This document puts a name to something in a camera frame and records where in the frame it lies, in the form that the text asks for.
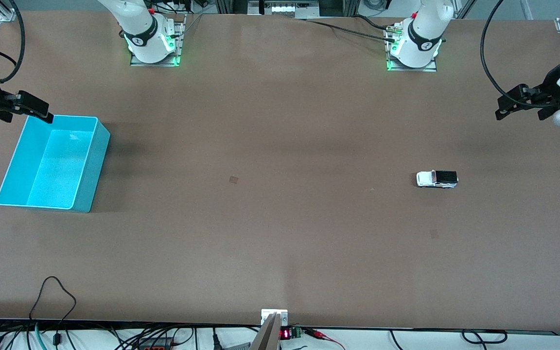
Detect white jeep toy black roof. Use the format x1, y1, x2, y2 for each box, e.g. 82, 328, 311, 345
416, 170, 459, 189

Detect cyan plastic bin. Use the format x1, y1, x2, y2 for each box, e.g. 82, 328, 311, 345
0, 114, 111, 213

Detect metal equipment rack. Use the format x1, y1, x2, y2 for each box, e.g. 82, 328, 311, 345
214, 0, 361, 20

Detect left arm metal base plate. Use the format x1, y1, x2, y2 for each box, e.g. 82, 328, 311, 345
386, 23, 438, 72

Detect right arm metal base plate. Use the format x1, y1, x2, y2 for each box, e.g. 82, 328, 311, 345
129, 14, 187, 67

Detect black cable across table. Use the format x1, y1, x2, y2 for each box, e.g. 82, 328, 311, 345
304, 15, 398, 43

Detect thin black looped cable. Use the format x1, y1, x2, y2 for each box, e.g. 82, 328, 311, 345
28, 276, 77, 341

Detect black coiled cable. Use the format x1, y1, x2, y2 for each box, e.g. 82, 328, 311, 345
461, 329, 508, 345

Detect red clip lead wires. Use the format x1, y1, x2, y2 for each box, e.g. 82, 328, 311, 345
304, 328, 346, 350

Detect grey camera mount bar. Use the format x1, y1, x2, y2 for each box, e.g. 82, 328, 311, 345
250, 309, 289, 350

